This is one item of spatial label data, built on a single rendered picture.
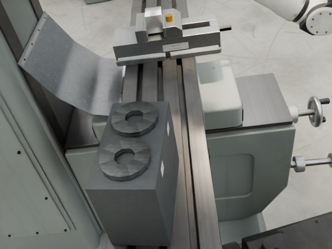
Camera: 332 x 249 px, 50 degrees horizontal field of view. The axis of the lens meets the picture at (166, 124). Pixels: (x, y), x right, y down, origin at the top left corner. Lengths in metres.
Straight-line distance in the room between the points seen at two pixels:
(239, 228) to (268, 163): 0.38
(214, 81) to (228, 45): 1.79
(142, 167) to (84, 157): 0.71
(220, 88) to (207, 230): 0.60
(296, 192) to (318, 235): 0.83
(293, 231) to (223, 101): 0.44
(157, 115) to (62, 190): 0.75
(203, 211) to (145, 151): 0.22
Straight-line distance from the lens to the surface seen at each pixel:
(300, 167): 1.38
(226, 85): 1.23
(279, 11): 0.98
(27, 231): 1.60
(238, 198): 1.50
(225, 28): 1.23
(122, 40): 1.21
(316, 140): 2.24
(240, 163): 1.34
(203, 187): 0.80
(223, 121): 1.17
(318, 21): 0.97
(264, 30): 3.22
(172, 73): 1.12
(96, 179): 0.62
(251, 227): 1.61
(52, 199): 1.39
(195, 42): 1.18
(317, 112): 1.38
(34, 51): 1.15
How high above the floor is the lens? 1.59
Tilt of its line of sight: 43 degrees down
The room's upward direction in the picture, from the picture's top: 11 degrees counter-clockwise
